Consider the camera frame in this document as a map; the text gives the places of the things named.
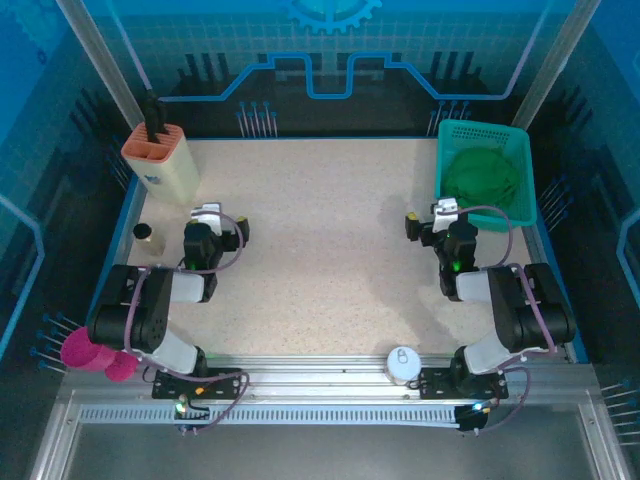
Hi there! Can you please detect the green t-shirt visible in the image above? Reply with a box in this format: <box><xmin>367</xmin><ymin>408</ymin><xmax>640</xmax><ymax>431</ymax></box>
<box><xmin>443</xmin><ymin>147</ymin><xmax>521</xmax><ymax>209</ymax></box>

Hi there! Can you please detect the small bottle black cap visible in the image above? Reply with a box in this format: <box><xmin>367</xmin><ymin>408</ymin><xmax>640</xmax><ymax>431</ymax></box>
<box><xmin>132</xmin><ymin>223</ymin><xmax>167</xmax><ymax>258</ymax></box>

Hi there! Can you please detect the cream knife block orange top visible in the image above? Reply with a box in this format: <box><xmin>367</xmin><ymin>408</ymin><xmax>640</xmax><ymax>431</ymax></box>
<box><xmin>121</xmin><ymin>124</ymin><xmax>202</xmax><ymax>206</ymax></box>

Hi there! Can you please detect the teal plastic basket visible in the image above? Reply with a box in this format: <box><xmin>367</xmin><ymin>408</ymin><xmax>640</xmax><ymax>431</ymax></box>
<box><xmin>433</xmin><ymin>118</ymin><xmax>539</xmax><ymax>235</ymax></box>

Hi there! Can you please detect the white pull-tab can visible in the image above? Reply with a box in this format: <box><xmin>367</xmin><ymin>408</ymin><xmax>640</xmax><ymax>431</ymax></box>
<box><xmin>385</xmin><ymin>345</ymin><xmax>422</xmax><ymax>387</ymax></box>

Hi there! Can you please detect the small magenta cup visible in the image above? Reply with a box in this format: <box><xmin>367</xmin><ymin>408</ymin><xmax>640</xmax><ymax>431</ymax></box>
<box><xmin>103</xmin><ymin>349</ymin><xmax>139</xmax><ymax>384</ymax></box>

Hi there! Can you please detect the large magenta cup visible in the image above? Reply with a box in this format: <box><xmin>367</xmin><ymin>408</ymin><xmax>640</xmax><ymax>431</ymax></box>
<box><xmin>60</xmin><ymin>327</ymin><xmax>114</xmax><ymax>374</ymax></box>

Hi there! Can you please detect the black connector board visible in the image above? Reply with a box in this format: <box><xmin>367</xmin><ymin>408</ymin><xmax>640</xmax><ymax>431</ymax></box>
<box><xmin>453</xmin><ymin>398</ymin><xmax>496</xmax><ymax>436</ymax></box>
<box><xmin>172</xmin><ymin>393</ymin><xmax>211</xmax><ymax>437</ymax></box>

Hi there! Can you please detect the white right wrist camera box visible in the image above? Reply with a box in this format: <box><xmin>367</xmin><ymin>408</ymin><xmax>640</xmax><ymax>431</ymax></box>
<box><xmin>432</xmin><ymin>197</ymin><xmax>460</xmax><ymax>232</ymax></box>

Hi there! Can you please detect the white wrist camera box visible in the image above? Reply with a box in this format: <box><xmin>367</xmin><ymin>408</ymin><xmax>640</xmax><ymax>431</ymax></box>
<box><xmin>432</xmin><ymin>197</ymin><xmax>460</xmax><ymax>232</ymax></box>
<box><xmin>191</xmin><ymin>201</ymin><xmax>225</xmax><ymax>234</ymax></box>

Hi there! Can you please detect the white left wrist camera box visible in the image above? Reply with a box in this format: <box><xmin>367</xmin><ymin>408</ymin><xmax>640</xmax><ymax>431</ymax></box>
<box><xmin>191</xmin><ymin>201</ymin><xmax>225</xmax><ymax>234</ymax></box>

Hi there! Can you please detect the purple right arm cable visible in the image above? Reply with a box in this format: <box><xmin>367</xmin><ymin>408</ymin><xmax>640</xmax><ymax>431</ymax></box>
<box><xmin>452</xmin><ymin>204</ymin><xmax>559</xmax><ymax>434</ymax></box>

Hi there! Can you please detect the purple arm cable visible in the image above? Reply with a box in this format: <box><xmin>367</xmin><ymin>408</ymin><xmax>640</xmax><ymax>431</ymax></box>
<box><xmin>452</xmin><ymin>204</ymin><xmax>559</xmax><ymax>434</ymax></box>
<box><xmin>117</xmin><ymin>209</ymin><xmax>251</xmax><ymax>436</ymax></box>

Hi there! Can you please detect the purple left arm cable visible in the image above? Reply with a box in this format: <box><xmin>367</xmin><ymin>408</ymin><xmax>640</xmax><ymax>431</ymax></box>
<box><xmin>117</xmin><ymin>209</ymin><xmax>251</xmax><ymax>436</ymax></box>

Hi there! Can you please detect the black knife handle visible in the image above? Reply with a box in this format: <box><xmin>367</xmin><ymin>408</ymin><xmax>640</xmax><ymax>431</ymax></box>
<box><xmin>145</xmin><ymin>90</ymin><xmax>169</xmax><ymax>146</ymax></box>

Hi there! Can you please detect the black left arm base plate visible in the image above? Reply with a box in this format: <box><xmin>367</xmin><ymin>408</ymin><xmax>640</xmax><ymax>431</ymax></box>
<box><xmin>151</xmin><ymin>367</ymin><xmax>244</xmax><ymax>401</ymax></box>

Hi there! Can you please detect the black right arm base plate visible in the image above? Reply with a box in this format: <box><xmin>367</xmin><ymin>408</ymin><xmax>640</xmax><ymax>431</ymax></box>
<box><xmin>418</xmin><ymin>367</ymin><xmax>509</xmax><ymax>401</ymax></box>

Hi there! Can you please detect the aluminium rail frame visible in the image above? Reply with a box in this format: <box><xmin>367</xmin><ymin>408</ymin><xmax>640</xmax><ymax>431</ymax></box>
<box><xmin>29</xmin><ymin>353</ymin><xmax>624</xmax><ymax>480</ymax></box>

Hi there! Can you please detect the slotted white cable duct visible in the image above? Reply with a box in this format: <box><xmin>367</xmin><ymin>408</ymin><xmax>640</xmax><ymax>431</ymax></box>
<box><xmin>78</xmin><ymin>405</ymin><xmax>464</xmax><ymax>427</ymax></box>

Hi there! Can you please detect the aluminium frame post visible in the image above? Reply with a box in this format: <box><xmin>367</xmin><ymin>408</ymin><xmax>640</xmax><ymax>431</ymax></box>
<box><xmin>509</xmin><ymin>0</ymin><xmax>604</xmax><ymax>132</ymax></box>
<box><xmin>53</xmin><ymin>0</ymin><xmax>154</xmax><ymax>132</ymax></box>

